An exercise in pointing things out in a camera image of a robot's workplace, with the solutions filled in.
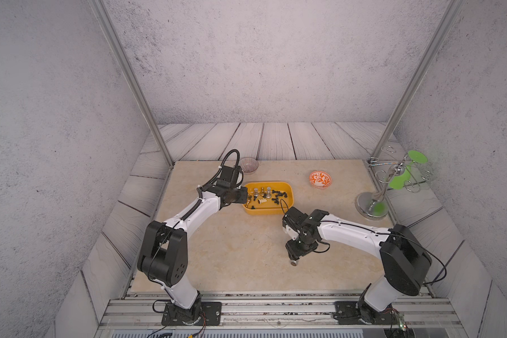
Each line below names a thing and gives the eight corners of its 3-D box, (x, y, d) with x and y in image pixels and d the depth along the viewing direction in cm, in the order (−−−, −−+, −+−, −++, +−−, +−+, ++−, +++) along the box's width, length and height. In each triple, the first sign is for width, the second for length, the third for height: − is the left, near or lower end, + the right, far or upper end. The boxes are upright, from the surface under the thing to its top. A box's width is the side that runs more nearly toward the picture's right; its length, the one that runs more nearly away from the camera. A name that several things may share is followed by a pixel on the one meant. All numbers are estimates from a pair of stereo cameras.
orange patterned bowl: (309, 188, 112) (310, 182, 109) (307, 176, 118) (308, 170, 114) (330, 188, 112) (333, 182, 109) (327, 176, 118) (329, 170, 114)
